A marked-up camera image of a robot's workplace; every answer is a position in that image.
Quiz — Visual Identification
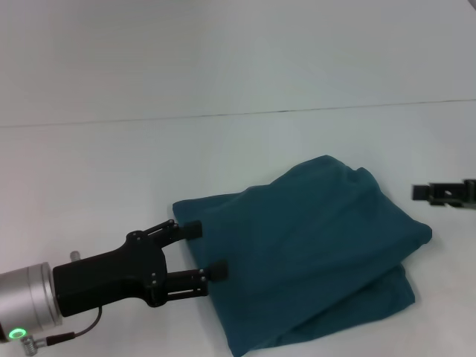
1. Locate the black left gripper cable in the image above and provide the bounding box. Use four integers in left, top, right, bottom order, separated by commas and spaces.
20, 306, 103, 353

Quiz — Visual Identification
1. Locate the teal blue shirt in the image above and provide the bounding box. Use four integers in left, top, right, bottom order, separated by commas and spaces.
171, 154, 433, 357

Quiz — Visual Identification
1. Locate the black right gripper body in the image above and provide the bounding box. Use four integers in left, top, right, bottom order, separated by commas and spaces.
428, 178, 476, 209

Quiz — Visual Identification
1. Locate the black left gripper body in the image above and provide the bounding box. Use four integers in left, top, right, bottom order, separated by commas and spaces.
51, 219, 211, 319

